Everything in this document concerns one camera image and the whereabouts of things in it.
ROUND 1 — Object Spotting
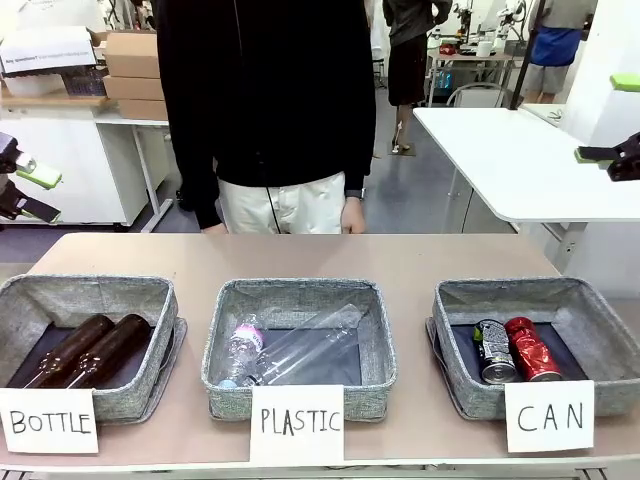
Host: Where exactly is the person's right forearm black sleeve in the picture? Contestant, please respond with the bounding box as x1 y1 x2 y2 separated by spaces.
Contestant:
175 159 222 231

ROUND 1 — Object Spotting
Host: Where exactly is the white printed cardboard box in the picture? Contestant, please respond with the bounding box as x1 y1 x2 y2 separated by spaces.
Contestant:
0 26 97 77

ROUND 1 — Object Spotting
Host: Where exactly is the background person in blue shirt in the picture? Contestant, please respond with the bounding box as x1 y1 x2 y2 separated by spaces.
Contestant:
528 0 598 105

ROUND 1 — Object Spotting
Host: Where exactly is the large white table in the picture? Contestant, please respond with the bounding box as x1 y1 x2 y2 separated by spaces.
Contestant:
412 106 640 274

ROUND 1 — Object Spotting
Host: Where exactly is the thin black hanging cord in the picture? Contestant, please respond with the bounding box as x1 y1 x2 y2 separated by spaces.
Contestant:
266 184 282 235

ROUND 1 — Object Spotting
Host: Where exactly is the flat brown cardboard box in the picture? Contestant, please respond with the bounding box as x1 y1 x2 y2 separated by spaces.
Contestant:
102 74 164 101
116 97 170 122

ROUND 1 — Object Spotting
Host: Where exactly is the grey fabric basket can label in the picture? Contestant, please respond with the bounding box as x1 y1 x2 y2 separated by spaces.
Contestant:
425 277 640 420

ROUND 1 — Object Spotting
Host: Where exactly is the large clear plastic bottle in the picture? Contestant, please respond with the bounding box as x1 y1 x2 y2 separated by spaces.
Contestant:
244 303 363 388

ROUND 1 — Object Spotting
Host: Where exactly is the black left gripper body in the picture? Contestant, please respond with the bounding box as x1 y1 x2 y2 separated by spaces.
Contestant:
0 131 25 217

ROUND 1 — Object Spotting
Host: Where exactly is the white paper sign BOTTLE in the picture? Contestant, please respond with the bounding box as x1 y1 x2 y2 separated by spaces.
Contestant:
0 387 100 455

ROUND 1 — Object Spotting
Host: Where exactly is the white paper sign PLASTIC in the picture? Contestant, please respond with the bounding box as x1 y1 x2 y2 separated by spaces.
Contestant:
249 384 345 464

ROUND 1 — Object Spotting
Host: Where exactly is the open brown cardboard box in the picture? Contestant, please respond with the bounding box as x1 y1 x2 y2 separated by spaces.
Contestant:
101 30 162 80

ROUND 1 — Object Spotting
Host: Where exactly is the red crushed can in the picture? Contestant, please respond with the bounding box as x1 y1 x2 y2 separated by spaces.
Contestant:
503 316 564 383

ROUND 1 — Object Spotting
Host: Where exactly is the background person in black dress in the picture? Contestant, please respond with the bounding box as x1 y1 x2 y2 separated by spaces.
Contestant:
381 0 442 154

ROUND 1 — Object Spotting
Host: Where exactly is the person in black sweater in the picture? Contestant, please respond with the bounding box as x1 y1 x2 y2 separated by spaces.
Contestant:
152 0 379 235

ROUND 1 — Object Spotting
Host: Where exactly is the grey fabric basket bottle label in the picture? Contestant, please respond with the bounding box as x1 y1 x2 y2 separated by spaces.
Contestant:
0 273 189 425

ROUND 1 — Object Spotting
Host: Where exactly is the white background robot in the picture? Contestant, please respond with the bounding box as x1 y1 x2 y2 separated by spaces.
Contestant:
494 0 527 40

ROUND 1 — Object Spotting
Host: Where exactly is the person's left forearm black sleeve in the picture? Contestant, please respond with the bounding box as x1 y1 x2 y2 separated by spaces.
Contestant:
343 129 378 194

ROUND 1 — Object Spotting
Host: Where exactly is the wooden shelf board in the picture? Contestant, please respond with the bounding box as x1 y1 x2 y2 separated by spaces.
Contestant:
0 93 117 109

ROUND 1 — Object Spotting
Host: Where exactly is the white paper sign CAN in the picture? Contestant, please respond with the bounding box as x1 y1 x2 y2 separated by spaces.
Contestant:
503 379 596 454

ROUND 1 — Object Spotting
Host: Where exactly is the small clear plastic water bottle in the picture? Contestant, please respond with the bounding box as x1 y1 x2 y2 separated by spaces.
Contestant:
218 314 266 390

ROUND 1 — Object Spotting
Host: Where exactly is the background work table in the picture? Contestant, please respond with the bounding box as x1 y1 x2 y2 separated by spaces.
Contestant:
428 48 524 107

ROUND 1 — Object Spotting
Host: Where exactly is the person's left hand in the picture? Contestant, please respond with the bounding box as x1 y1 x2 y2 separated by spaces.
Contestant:
340 197 368 235

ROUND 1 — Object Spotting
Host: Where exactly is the brown glass bottle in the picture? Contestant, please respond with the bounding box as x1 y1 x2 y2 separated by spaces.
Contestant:
22 313 116 390
64 313 154 390

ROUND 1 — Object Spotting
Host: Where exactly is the grey fabric basket plastic label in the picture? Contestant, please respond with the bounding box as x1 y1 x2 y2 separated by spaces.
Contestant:
201 278 398 421

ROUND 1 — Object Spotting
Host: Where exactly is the white desk with legs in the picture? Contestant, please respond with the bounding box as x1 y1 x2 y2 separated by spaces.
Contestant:
93 112 175 234

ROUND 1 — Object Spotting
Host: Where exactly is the black slanted pole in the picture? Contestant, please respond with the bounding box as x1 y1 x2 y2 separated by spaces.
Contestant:
508 0 547 111

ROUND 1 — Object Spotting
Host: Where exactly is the dark plastic crate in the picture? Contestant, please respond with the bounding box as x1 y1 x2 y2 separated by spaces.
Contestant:
63 67 109 97

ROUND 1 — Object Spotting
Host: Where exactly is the white plastic bin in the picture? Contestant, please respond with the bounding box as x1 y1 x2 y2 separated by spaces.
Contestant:
3 73 69 98

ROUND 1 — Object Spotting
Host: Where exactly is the grey metal chair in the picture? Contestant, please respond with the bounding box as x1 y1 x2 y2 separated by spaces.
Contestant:
445 82 507 109

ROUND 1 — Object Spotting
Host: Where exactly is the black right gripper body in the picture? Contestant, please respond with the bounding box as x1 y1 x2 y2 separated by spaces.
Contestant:
606 131 640 183

